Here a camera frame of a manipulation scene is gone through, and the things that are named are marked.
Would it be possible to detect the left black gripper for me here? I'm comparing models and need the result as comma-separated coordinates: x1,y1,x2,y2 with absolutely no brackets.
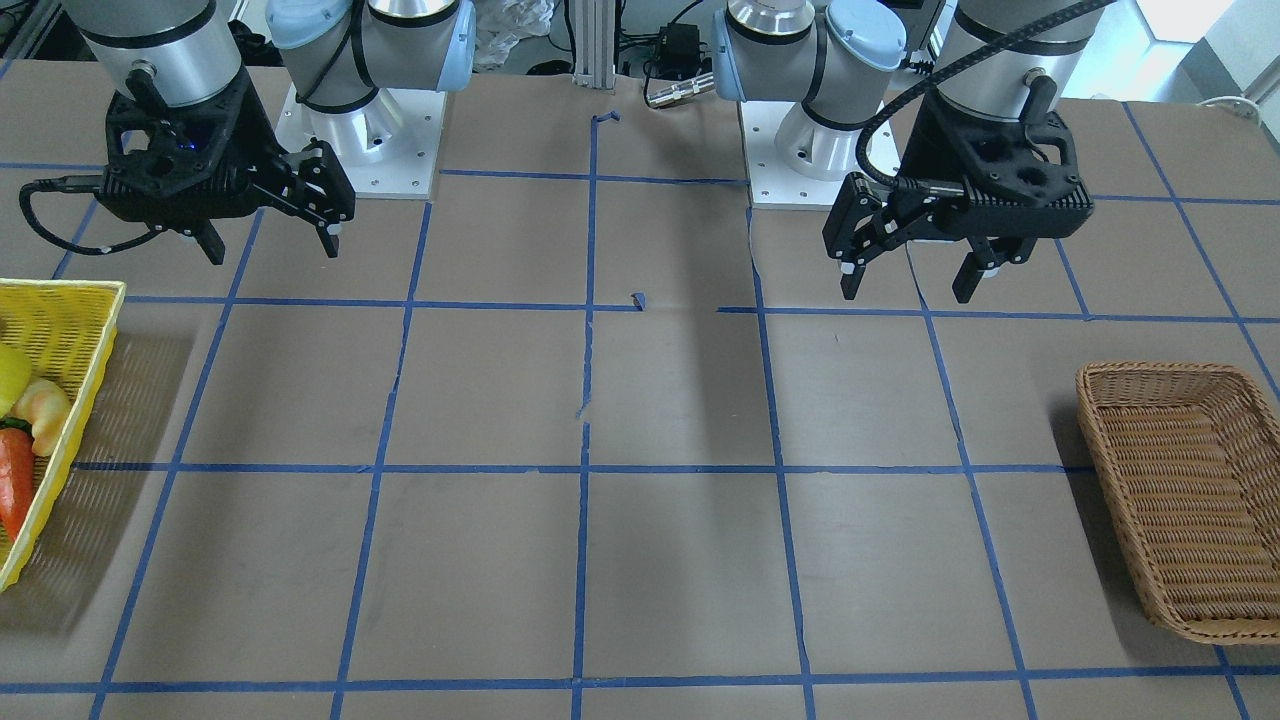
822,76,1094,304

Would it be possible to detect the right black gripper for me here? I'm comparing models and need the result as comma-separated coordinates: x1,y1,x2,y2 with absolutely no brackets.
102,70,356,266

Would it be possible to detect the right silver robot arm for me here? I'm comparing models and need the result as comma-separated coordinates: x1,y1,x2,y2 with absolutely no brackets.
56,1,476,265

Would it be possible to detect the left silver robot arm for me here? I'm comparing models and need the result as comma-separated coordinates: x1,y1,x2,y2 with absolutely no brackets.
710,1,1105,304

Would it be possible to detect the yellow plastic basket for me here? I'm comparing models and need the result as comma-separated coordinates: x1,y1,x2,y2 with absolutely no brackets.
1,279,127,588

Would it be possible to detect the silver metal cylinder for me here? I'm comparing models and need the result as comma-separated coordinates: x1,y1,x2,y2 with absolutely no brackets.
643,72,716,110

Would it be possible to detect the peach toy fruit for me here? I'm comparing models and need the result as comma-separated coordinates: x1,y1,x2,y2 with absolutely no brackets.
10,375,72,457

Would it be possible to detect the yellow green toy fruit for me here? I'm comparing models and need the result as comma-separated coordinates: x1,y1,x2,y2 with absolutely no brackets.
0,343,33,416

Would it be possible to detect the black power adapter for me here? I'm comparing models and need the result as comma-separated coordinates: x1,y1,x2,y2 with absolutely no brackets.
654,22,701,76

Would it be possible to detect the brown wicker basket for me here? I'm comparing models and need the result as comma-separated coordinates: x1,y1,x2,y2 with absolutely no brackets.
1075,361,1279,644

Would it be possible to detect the orange toy carrot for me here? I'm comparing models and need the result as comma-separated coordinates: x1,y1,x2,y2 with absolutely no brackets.
1,423,36,541

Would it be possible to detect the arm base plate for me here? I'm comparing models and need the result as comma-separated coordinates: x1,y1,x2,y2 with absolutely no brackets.
275,88,451,200
739,101,863,211

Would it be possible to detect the aluminium frame post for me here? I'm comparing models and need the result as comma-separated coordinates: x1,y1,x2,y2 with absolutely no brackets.
567,1,618,94

